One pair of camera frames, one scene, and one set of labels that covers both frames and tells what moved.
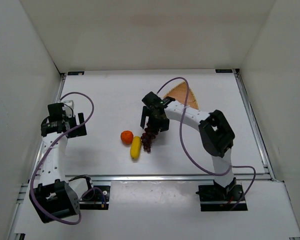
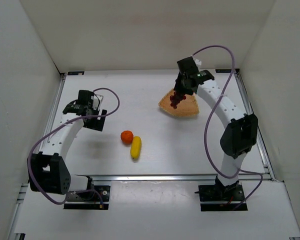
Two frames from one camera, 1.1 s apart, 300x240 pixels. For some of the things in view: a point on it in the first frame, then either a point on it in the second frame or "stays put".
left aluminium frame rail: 24,188 stays put
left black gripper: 75,127 -> 95,122
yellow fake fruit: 135,147 stays put
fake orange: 127,137 stays put
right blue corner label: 223,70 stays put
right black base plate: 230,198 stays put
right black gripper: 155,119 -> 179,86
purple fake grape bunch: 149,135 -> 175,98
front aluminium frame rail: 169,178 stays put
